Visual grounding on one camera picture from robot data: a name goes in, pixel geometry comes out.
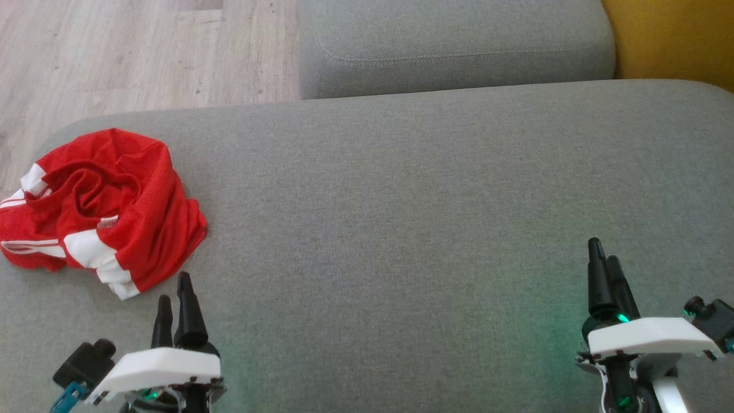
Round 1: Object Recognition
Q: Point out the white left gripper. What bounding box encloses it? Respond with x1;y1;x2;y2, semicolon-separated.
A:
85;272;228;403

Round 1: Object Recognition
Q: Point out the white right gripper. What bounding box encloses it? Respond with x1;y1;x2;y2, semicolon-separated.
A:
576;237;725;368

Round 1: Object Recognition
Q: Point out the red white striped jersey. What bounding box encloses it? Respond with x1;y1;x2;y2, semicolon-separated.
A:
0;129;208;301

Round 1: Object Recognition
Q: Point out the yellow furniture piece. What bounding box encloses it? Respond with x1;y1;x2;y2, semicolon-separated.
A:
601;0;734;93

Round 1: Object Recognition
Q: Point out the grey stitched sofa cushion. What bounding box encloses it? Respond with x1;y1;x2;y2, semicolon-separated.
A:
298;0;617;102

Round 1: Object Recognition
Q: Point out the teal left camera cable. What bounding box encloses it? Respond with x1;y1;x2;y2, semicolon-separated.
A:
50;383;88;413

